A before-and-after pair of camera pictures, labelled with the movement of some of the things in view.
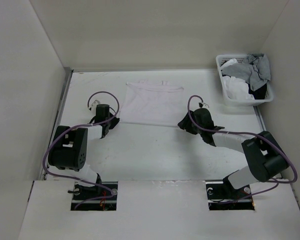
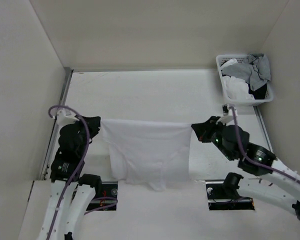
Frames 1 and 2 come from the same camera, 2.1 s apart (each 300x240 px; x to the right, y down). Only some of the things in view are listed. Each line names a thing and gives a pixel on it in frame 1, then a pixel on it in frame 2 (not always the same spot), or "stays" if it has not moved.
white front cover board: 156,210 stays
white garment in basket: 236,89 stays
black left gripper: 115,121 to 94,122
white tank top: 156,103 to 153,153
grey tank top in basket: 256,71 stays
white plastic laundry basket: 242,59 stays
